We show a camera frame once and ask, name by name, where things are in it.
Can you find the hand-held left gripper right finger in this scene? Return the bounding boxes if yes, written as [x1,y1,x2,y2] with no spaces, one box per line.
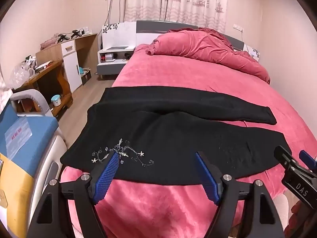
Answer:
[195,152,285,238]

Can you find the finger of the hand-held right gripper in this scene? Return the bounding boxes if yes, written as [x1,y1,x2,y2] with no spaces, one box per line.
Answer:
[274,145,301,173]
[298,149,317,173]

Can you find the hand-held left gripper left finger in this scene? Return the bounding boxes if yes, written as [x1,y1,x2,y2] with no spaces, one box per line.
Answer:
[27,151,120,238]

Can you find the black pants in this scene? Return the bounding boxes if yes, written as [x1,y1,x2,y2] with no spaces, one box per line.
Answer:
[61,86,288,186]

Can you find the person's right hand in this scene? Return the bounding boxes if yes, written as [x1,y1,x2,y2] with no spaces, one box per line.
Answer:
[290,200,317,230]

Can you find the person's white garment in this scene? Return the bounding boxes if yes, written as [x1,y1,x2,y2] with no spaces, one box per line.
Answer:
[272,193,291,230]

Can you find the blue cushioned chair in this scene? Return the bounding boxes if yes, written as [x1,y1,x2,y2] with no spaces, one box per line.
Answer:
[0,89,68,238]

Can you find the blue cushion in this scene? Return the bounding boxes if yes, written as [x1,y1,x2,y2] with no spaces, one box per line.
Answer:
[0,103,60,159]

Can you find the clear sleeve with paper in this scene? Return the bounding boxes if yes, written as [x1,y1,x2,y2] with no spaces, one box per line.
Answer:
[5,116,32,159]

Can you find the dark storage box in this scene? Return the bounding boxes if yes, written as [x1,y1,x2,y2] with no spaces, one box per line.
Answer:
[82,69,93,85]

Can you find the small flower print panel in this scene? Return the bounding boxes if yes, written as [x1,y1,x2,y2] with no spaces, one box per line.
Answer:
[244,43,260,61]

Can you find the white grey nightstand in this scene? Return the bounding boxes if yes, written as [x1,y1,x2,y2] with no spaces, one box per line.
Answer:
[97,46,135,80]

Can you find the bed with pink blanket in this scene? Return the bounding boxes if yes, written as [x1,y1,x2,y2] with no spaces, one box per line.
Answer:
[61,43,317,238]

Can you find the wooden desk with white cabinet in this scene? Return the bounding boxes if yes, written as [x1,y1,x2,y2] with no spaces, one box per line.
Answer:
[36,33,98,93]

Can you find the low wooden table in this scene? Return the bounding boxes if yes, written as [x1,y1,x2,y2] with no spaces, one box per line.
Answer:
[12,59,73,117]

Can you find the papers on table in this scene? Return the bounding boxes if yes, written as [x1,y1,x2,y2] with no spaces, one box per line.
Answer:
[35,60,53,70]

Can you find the pink duvet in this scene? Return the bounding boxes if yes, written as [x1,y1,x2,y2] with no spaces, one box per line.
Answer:
[146,28,270,85]

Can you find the clear plastic bag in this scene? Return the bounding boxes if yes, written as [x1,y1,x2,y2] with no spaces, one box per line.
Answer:
[10,62,35,87]

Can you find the white flower print panel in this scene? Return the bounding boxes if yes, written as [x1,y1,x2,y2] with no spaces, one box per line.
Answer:
[102,22,137,50]

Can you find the pink pouch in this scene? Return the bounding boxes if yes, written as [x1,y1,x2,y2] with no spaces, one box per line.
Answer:
[40,37,58,50]

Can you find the grey white headboard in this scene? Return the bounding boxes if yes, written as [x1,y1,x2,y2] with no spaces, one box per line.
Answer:
[136,20,244,52]

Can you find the ship print curtain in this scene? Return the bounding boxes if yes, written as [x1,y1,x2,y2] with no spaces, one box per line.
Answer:
[124,0,227,34]

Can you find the dark hanging cable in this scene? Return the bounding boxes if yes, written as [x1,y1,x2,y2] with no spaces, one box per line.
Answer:
[100,0,117,49]

